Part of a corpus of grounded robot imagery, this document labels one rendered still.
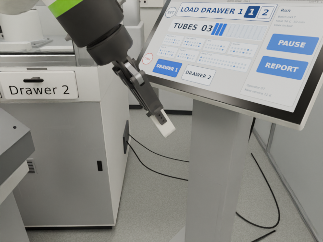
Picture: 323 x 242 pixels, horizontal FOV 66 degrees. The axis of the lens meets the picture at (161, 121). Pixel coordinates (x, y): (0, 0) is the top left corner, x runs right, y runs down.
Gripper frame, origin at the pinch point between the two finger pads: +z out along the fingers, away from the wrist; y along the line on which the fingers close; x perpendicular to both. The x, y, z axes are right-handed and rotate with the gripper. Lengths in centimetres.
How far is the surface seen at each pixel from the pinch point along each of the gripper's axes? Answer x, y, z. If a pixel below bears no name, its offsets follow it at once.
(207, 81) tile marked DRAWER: -17.1, 9.3, 4.9
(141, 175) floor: 20, 106, 91
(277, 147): -74, 75, 129
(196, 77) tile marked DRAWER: -16.3, 12.7, 3.8
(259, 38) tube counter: -31.9, 4.6, 1.7
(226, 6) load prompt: -35.7, 18.3, -4.9
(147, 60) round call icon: -11.6, 30.9, -1.8
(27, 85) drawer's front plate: 27, 66, -11
